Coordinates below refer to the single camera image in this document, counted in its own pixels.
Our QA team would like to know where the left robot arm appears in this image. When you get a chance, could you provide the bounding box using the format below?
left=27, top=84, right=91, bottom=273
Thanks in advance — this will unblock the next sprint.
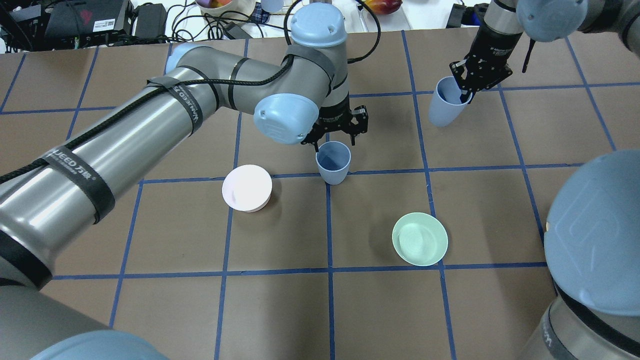
left=0, top=2, right=355, bottom=360

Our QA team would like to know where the red apple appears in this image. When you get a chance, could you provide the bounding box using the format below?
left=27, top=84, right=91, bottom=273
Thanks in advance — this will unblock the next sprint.
left=364, top=0, right=403, bottom=15

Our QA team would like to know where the blue cup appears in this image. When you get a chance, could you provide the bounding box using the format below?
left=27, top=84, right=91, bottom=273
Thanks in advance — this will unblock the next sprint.
left=428, top=76, right=468, bottom=127
left=315, top=141, right=352, bottom=186

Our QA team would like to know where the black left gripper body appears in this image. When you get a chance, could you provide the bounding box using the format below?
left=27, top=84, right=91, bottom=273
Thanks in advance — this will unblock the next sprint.
left=310, top=105, right=370, bottom=135

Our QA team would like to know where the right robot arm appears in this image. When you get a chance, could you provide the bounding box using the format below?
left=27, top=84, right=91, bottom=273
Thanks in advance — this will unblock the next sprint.
left=449, top=0, right=640, bottom=360

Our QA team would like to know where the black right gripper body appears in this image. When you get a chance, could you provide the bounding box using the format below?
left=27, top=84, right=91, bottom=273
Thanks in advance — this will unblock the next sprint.
left=449, top=22, right=523, bottom=92

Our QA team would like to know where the pink bowl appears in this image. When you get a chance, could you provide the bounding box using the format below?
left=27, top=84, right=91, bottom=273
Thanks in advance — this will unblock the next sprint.
left=221, top=164, right=273, bottom=213

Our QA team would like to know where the black power adapter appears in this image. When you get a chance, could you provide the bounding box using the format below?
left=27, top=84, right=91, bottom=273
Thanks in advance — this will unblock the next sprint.
left=445, top=3, right=467, bottom=28

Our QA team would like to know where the mint green bowl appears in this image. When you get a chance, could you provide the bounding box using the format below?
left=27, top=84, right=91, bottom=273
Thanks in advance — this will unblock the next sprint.
left=391, top=212, right=450, bottom=267

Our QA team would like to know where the black computer box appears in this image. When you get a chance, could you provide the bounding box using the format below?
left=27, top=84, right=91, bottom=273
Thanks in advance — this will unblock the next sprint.
left=10, top=0, right=135, bottom=48

